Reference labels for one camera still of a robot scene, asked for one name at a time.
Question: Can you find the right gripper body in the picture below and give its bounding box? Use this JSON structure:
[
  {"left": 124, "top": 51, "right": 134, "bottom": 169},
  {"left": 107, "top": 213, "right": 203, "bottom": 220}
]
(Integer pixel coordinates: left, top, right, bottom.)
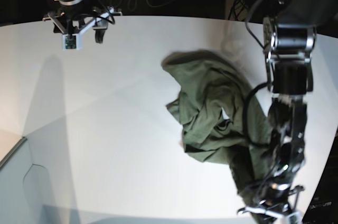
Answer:
[{"left": 42, "top": 6, "right": 123, "bottom": 35}]

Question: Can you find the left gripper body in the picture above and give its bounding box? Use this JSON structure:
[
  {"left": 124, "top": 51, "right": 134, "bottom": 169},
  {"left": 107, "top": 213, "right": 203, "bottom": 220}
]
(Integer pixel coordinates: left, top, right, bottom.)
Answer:
[{"left": 237, "top": 180, "right": 304, "bottom": 219}]

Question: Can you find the olive green t-shirt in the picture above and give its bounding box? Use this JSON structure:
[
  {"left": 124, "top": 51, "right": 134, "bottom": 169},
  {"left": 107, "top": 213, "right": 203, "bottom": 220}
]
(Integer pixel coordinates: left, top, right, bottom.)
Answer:
[{"left": 161, "top": 49, "right": 275, "bottom": 217}]

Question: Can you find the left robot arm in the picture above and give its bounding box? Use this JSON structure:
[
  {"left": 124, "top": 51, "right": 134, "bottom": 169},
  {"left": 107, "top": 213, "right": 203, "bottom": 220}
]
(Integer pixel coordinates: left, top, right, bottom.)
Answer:
[{"left": 239, "top": 0, "right": 337, "bottom": 223}]

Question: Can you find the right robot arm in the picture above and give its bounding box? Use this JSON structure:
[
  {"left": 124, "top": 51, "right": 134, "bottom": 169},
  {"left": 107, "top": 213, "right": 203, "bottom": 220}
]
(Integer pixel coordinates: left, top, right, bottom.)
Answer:
[{"left": 43, "top": 0, "right": 122, "bottom": 50}]

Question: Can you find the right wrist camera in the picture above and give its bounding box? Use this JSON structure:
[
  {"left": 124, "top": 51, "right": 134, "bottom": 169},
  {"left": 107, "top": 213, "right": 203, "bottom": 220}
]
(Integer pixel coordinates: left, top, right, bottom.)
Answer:
[{"left": 62, "top": 34, "right": 81, "bottom": 50}]

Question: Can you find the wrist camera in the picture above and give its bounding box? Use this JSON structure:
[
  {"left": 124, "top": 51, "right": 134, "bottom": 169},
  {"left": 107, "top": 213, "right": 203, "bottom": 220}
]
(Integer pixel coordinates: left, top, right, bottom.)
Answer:
[
  {"left": 282, "top": 211, "right": 303, "bottom": 224},
  {"left": 62, "top": 34, "right": 81, "bottom": 50}
]

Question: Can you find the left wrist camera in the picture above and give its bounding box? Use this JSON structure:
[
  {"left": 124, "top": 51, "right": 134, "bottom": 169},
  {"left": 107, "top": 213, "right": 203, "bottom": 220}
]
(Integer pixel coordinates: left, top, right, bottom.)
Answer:
[{"left": 282, "top": 211, "right": 303, "bottom": 224}]

